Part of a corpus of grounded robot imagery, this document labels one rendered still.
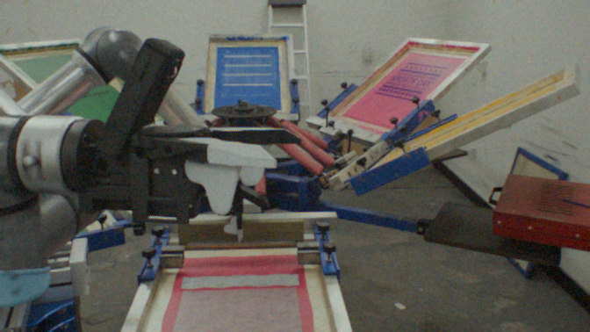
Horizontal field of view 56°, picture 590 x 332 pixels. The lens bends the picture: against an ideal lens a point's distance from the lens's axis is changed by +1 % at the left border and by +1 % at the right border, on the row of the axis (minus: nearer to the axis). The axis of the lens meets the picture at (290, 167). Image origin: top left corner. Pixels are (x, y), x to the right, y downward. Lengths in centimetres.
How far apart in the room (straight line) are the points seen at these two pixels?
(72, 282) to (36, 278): 78
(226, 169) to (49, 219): 26
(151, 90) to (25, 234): 20
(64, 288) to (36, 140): 90
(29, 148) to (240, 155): 21
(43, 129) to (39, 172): 4
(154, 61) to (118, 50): 90
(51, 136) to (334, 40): 533
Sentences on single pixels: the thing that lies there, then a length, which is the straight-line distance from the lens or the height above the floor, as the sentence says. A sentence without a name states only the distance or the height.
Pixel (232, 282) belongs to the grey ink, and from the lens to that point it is 172.
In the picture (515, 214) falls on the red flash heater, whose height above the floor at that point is 110.
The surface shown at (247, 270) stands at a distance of 180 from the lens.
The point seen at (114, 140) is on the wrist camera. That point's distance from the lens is 51.
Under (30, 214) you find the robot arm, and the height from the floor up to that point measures 160.
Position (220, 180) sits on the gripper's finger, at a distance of 44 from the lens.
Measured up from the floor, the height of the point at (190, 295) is 96.
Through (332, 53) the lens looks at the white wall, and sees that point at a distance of 580.
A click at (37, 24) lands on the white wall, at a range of 612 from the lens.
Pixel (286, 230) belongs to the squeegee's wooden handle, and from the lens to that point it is 179.
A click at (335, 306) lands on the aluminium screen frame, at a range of 155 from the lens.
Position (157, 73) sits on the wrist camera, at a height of 174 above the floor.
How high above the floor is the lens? 180
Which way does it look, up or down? 18 degrees down
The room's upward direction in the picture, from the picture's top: straight up
